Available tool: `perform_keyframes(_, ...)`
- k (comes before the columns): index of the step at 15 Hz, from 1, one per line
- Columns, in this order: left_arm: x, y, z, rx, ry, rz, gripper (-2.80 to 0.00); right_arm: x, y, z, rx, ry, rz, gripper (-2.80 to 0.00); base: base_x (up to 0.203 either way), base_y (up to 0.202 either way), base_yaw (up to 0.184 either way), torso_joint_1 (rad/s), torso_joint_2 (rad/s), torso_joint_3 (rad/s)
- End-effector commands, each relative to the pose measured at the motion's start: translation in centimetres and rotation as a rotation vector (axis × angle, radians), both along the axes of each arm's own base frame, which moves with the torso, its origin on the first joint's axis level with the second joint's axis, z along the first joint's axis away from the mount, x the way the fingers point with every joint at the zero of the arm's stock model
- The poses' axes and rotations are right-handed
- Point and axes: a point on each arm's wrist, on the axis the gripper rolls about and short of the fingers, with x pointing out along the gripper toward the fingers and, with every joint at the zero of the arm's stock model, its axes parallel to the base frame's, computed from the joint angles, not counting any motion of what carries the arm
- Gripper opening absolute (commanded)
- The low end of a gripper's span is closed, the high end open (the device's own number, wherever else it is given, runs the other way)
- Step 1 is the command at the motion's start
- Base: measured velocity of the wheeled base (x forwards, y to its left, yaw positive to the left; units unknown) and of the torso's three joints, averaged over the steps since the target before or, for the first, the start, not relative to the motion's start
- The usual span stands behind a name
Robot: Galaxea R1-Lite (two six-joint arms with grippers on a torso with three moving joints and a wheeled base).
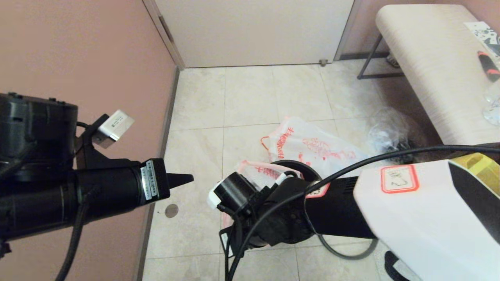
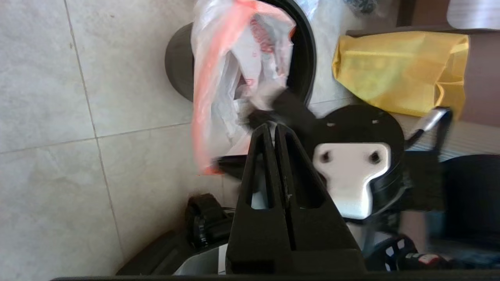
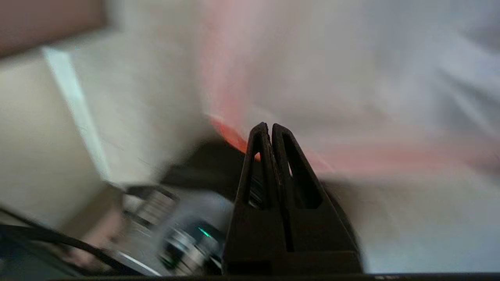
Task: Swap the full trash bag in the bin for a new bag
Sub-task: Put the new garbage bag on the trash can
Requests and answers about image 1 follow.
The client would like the black round trash bin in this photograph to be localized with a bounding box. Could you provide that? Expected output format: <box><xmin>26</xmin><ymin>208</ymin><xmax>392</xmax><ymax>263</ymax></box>
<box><xmin>269</xmin><ymin>159</ymin><xmax>321</xmax><ymax>183</ymax></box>

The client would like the grey plastic bin ring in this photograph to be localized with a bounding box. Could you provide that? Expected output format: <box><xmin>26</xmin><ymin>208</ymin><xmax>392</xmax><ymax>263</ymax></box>
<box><xmin>317</xmin><ymin>233</ymin><xmax>379</xmax><ymax>261</ymax></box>

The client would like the white red-printed floor bag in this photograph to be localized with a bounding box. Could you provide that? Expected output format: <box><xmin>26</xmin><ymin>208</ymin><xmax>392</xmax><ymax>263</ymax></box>
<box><xmin>261</xmin><ymin>116</ymin><xmax>370</xmax><ymax>173</ymax></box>

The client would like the clear bag with dark items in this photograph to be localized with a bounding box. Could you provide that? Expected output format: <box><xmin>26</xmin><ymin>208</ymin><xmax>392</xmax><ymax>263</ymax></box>
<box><xmin>367</xmin><ymin>107</ymin><xmax>428</xmax><ymax>157</ymax></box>

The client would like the yellow shopping bag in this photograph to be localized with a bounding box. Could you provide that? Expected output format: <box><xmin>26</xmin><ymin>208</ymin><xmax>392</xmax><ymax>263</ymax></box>
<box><xmin>451</xmin><ymin>152</ymin><xmax>500</xmax><ymax>186</ymax></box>

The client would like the white door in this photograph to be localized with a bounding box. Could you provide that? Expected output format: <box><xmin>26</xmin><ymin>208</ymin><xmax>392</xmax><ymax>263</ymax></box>
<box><xmin>154</xmin><ymin>0</ymin><xmax>354</xmax><ymax>69</ymax></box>

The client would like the dark baseboard behind table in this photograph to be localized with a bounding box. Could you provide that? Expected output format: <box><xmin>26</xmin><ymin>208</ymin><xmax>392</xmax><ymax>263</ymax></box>
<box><xmin>339</xmin><ymin>53</ymin><xmax>391</xmax><ymax>62</ymax></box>

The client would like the light wood-grain table top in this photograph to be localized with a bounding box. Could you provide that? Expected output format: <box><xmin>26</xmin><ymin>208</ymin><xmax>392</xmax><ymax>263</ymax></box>
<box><xmin>375</xmin><ymin>5</ymin><xmax>500</xmax><ymax>146</ymax></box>

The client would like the clear crumpled plastic item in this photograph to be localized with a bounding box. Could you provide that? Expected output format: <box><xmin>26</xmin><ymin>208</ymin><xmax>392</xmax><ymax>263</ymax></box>
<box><xmin>484</xmin><ymin>80</ymin><xmax>500</xmax><ymax>126</ymax></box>

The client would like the black and orange tool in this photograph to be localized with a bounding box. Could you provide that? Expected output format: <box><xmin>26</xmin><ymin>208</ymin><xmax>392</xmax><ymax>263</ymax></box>
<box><xmin>477</xmin><ymin>51</ymin><xmax>500</xmax><ymax>82</ymax></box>

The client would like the black and white printed paper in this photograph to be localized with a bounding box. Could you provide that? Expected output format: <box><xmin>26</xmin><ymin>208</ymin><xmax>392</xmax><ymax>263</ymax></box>
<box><xmin>464</xmin><ymin>21</ymin><xmax>500</xmax><ymax>59</ymax></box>

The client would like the black braided left wrist cable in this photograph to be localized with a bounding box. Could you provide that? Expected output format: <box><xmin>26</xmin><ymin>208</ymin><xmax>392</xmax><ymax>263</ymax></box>
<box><xmin>55</xmin><ymin>187</ymin><xmax>93</xmax><ymax>281</ymax></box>

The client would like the dark wall baseboard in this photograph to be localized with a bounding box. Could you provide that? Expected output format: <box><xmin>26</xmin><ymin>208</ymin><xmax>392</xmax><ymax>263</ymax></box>
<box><xmin>135</xmin><ymin>68</ymin><xmax>181</xmax><ymax>281</ymax></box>

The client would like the grey door frame post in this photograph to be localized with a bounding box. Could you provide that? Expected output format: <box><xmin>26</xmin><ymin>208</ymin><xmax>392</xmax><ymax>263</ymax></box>
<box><xmin>333</xmin><ymin>0</ymin><xmax>362</xmax><ymax>62</ymax></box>
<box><xmin>141</xmin><ymin>0</ymin><xmax>186</xmax><ymax>71</ymax></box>

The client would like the black metal table leg frame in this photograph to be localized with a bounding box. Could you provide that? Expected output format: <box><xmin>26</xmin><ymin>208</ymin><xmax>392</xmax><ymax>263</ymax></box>
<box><xmin>356</xmin><ymin>34</ymin><xmax>405</xmax><ymax>80</ymax></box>

